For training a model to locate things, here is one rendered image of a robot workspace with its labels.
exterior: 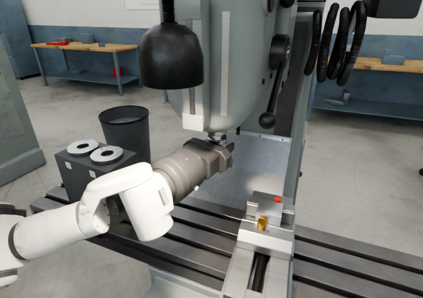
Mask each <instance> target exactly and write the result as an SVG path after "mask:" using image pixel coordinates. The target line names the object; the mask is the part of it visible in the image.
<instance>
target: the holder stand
mask: <svg viewBox="0 0 423 298"><path fill-rule="evenodd" d="M54 156H55V160H56V162H57V166H58V168H59V171H60V175H61V177H62V181H63V183H64V186H65V190H66V193H67V196H68V199H69V202H70V203H75V202H78V201H81V198H82V196H83V194H84V191H85V190H86V187H87V185H88V184H89V183H90V182H92V181H93V180H95V179H96V178H99V177H100V176H103V175H106V174H108V173H111V172H114V171H117V170H119V169H122V168H126V167H128V166H131V165H134V164H137V163H138V156H137V153H136V152H132V151H128V150H125V149H122V148H120V147H117V146H111V145H107V144H104V143H101V142H98V141H96V140H91V139H85V140H80V141H77V142H75V143H72V144H71V145H69V146H68V148H67V149H64V150H62V151H60V152H58V153H56V154H54ZM108 210H109V209H108ZM109 213H110V220H111V221H113V222H115V223H117V224H119V223H120V222H121V221H123V220H124V219H125V218H126V217H127V216H128V214H127V212H126V210H125V211H123V212H122V213H121V214H119V215H118V216H115V215H113V214H112V213H111V212H110V211H109Z"/></svg>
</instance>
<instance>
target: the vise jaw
mask: <svg viewBox="0 0 423 298"><path fill-rule="evenodd" d="M293 232H294V230H292V229H288V228H285V227H279V226H275V225H272V224H267V226H266V229H265V230H260V229H258V228H257V221H254V220H250V219H245V218H242V221H241V223H240V227H239V232H238V236H237V247H239V248H243V249H247V250H250V251H254V252H257V253H262V254H264V255H269V256H273V257H276V258H280V259H283V260H287V261H290V260H291V254H292V248H293Z"/></svg>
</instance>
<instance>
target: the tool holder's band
mask: <svg viewBox="0 0 423 298"><path fill-rule="evenodd" d="M207 141H208V142H211V143H214V144H223V143H225V142H226V141H227V136H226V135H223V136H221V137H220V138H214V137H212V135H210V134H208V135H207Z"/></svg>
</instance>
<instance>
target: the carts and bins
mask: <svg viewBox="0 0 423 298"><path fill-rule="evenodd" d="M98 118H99V121H100V123H101V126H102V129H103V133H104V137H105V140H106V143H107V145H111V146H117V147H120V148H122V149H125V150H128V151H132V152H136V153H137V156H138V163H148V164H150V166H151V160H150V135H149V111H148V109H146V108H145V107H142V106H135V105H127V106H118V107H114V108H110V109H107V110H105V111H103V112H101V113H100V114H99V116H98ZM419 174H420V175H421V176H423V168H421V169H420V170H419Z"/></svg>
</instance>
